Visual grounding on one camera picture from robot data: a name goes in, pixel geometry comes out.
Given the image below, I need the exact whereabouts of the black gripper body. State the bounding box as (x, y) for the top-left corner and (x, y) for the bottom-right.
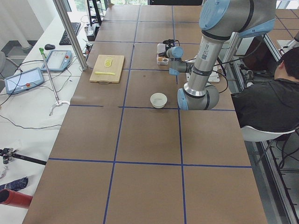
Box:
(161, 51), (167, 58)

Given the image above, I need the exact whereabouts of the white plastic egg box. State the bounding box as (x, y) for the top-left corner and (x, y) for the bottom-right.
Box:
(156, 43), (169, 65)

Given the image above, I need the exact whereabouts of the white round bowl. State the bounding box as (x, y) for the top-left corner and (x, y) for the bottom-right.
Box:
(150, 93), (167, 109)

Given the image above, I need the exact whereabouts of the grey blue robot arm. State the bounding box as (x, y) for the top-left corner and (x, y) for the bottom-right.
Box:
(162, 0), (276, 110)

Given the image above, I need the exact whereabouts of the small black device box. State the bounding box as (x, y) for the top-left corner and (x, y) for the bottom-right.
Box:
(84, 24), (100, 42)

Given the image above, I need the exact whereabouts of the wooden cutting board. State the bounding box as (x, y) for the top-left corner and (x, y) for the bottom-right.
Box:
(89, 55), (125, 84)

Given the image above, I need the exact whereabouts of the yellow plastic knife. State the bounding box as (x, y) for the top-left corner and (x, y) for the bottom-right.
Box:
(94, 71), (116, 75)

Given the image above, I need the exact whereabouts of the black keyboard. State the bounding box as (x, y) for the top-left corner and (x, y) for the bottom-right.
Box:
(59, 22), (81, 46)

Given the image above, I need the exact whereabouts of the far teach pendant tablet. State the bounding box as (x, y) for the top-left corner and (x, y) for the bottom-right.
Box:
(42, 50), (72, 73)

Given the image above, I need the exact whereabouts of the teach pendant tablet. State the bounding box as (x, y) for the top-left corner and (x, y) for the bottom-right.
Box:
(42, 50), (72, 73)
(4, 68), (44, 95)

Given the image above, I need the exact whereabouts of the metal reacher grabber stick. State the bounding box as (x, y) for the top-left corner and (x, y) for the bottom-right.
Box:
(39, 48), (70, 116)

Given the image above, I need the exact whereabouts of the black computer mouse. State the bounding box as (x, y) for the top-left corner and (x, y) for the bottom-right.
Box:
(44, 44), (56, 50)

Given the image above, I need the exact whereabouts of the white chair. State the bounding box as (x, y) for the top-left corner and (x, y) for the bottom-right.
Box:
(240, 125), (299, 166)

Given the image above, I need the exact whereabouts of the person in black shirt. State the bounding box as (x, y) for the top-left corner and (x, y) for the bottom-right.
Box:
(231, 48), (299, 133)

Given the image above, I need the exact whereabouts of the near teach pendant tablet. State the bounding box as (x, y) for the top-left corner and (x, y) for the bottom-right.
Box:
(4, 68), (44, 95)

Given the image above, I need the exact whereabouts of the black tripod rod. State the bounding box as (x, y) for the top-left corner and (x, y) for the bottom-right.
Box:
(0, 148), (47, 165)

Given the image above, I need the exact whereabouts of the blue patterned cloth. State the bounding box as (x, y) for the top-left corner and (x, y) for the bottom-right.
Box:
(0, 177), (28, 191)

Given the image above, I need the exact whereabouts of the red cylinder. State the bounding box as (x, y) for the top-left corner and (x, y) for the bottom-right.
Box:
(0, 189), (33, 209)

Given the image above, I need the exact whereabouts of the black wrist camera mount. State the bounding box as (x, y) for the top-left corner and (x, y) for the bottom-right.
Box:
(163, 39), (180, 49)

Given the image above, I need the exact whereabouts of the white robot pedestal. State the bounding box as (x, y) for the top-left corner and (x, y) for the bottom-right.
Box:
(185, 61), (220, 83)

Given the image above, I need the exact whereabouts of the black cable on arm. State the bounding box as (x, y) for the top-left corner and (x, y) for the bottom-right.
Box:
(182, 58), (243, 94)

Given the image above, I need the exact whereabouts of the aluminium frame post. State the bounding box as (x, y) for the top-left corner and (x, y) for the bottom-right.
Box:
(53, 0), (88, 71)

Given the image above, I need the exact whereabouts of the black cable on side table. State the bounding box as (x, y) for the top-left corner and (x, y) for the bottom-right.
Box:
(0, 113), (63, 130)

